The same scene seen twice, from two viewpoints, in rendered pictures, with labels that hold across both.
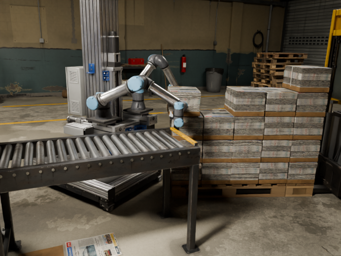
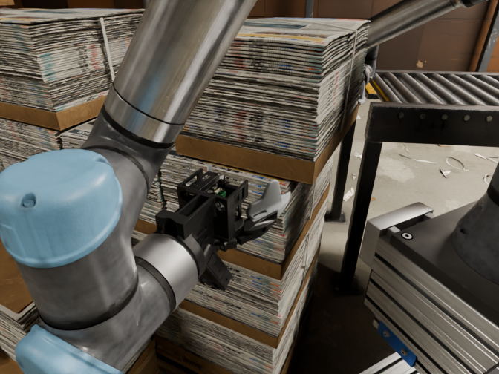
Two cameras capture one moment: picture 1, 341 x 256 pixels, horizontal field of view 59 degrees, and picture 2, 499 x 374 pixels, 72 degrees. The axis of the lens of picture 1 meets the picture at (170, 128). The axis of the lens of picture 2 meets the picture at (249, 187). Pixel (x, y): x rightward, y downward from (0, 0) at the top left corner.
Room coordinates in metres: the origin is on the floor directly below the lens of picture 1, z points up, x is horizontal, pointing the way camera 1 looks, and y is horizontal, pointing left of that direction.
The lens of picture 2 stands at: (3.56, 0.20, 1.13)
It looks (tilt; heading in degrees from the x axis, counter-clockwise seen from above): 31 degrees down; 210
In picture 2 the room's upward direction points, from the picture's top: straight up
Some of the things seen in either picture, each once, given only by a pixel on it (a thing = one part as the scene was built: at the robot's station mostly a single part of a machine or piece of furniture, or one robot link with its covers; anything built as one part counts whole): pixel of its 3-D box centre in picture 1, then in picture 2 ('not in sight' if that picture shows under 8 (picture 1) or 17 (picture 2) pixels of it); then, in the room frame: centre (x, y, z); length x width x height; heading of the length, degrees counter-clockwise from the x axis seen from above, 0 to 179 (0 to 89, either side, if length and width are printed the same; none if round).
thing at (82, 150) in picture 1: (82, 150); not in sight; (1.90, 0.58, 0.77); 0.47 x 0.05 x 0.05; 23
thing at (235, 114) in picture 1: (242, 109); (79, 93); (2.95, -0.71, 0.86); 0.38 x 0.29 x 0.04; 5
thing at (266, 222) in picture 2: not in sight; (247, 224); (3.24, 0.02, 0.86); 0.09 x 0.05 x 0.02; 157
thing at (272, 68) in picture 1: (277, 74); not in sight; (9.24, -3.19, 0.65); 1.33 x 0.94 x 1.30; 117
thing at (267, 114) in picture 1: (272, 109); not in sight; (2.97, -1.01, 0.86); 0.38 x 0.29 x 0.04; 5
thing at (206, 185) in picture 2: not in sight; (203, 223); (3.29, -0.01, 0.88); 0.12 x 0.08 x 0.09; 3
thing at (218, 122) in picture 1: (227, 152); (139, 228); (2.94, -0.58, 0.42); 1.17 x 0.39 x 0.83; 94
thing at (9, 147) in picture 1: (5, 158); not in sight; (1.73, 1.00, 0.77); 0.47 x 0.05 x 0.05; 23
